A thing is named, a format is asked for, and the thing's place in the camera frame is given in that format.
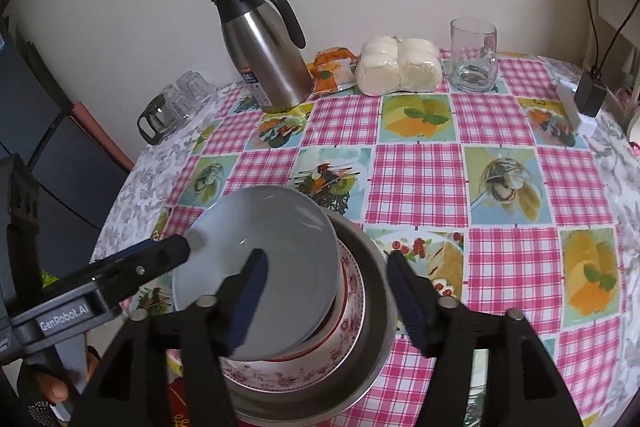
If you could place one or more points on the plain white bowl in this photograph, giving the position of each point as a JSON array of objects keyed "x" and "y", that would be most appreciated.
[{"x": 269, "y": 255}]

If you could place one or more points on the pink checkered plastic tablecloth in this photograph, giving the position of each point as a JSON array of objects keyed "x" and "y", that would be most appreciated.
[{"x": 425, "y": 206}]

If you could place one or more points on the stainless steel thermos jug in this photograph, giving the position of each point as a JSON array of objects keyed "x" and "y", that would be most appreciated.
[{"x": 264, "y": 39}]

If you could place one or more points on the bag of white buns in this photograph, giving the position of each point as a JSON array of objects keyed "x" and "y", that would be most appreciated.
[{"x": 389, "y": 64}]

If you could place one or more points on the clear glass mug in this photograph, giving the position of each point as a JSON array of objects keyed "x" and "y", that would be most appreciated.
[{"x": 473, "y": 59}]

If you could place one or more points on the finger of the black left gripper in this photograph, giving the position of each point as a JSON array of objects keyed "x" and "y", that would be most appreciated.
[{"x": 121, "y": 275}]

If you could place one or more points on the floral pink rimmed plate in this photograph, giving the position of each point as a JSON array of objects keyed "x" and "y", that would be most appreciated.
[{"x": 281, "y": 378}]

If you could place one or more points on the orange snack packet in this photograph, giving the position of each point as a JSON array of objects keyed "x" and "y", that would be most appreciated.
[{"x": 333, "y": 71}]

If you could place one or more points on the glass teapot black handle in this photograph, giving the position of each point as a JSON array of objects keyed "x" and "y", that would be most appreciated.
[{"x": 156, "y": 121}]

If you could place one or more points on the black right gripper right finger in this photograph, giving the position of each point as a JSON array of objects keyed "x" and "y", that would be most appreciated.
[{"x": 523, "y": 387}]

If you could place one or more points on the black power adapter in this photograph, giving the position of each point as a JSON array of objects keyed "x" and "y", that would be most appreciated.
[{"x": 590, "y": 94}]

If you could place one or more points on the white power strip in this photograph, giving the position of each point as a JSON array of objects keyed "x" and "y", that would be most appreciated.
[{"x": 582, "y": 124}]

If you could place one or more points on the left hand in glove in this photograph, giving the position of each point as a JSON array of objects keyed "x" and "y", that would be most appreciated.
[{"x": 40, "y": 392}]

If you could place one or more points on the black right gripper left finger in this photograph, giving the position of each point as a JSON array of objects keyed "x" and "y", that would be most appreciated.
[{"x": 130, "y": 385}]

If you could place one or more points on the stainless steel basin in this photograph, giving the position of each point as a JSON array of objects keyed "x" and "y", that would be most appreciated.
[{"x": 356, "y": 371}]

